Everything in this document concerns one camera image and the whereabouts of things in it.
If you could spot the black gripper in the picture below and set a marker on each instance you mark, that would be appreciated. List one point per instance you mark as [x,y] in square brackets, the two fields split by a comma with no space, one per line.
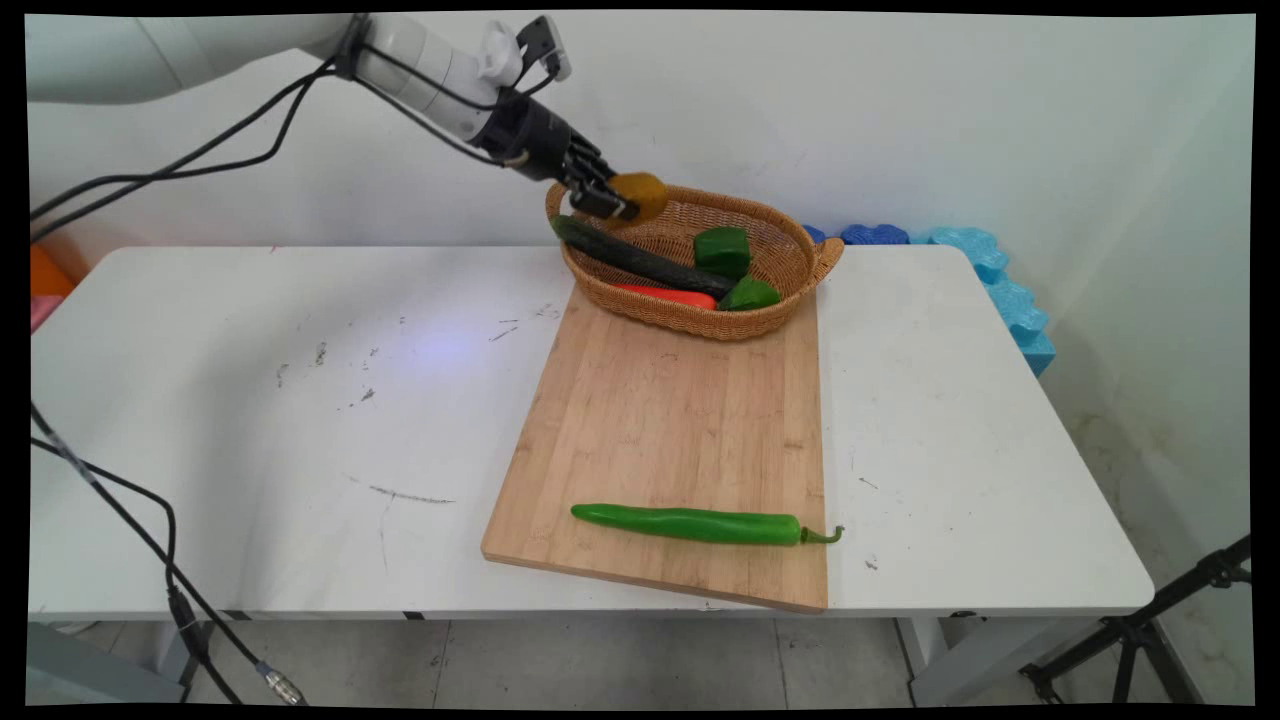
[530,135]

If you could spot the brown potato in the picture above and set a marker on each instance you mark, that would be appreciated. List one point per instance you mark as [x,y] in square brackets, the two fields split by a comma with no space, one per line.
[645,193]

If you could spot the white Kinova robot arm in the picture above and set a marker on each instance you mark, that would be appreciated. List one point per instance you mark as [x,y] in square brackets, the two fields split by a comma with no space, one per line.
[230,50]

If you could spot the dark green cucumber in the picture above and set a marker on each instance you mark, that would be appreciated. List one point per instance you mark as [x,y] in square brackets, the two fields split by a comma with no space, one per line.
[640,260]

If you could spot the orange red carrot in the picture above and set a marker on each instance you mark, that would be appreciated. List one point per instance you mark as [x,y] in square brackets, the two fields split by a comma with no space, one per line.
[665,295]

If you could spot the woven wicker basket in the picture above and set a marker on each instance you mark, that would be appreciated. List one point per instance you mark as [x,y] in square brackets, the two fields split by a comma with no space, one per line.
[700,270]

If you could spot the large green pepper piece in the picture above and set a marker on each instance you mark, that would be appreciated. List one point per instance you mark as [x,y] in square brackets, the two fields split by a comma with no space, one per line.
[722,250]

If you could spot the small green pepper piece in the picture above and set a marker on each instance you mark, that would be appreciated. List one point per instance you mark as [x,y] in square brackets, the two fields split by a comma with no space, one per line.
[750,295]

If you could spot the wooden cutting board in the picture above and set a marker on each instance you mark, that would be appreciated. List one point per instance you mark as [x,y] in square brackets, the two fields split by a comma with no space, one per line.
[680,440]

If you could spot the dark blue foam piece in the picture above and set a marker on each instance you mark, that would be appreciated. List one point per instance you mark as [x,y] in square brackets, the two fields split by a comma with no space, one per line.
[870,235]

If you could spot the long green chili pepper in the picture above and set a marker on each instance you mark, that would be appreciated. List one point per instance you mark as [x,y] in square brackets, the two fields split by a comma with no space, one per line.
[690,523]

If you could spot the light blue foam piece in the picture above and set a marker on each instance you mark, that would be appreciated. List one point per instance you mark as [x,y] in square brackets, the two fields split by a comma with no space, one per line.
[1010,295]

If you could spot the orange block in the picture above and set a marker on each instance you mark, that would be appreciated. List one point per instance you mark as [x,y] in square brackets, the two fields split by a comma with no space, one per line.
[48,275]

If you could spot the pink block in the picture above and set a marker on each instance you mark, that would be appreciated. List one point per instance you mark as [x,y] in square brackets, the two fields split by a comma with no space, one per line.
[42,312]

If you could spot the white table leg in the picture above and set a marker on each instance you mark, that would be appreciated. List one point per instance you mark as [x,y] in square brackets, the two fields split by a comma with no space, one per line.
[170,660]
[935,655]

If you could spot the black tripod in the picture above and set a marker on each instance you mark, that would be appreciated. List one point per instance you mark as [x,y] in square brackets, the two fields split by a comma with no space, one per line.
[1140,630]

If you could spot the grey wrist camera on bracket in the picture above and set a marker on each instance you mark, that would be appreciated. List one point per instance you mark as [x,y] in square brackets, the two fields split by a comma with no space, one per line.
[545,45]

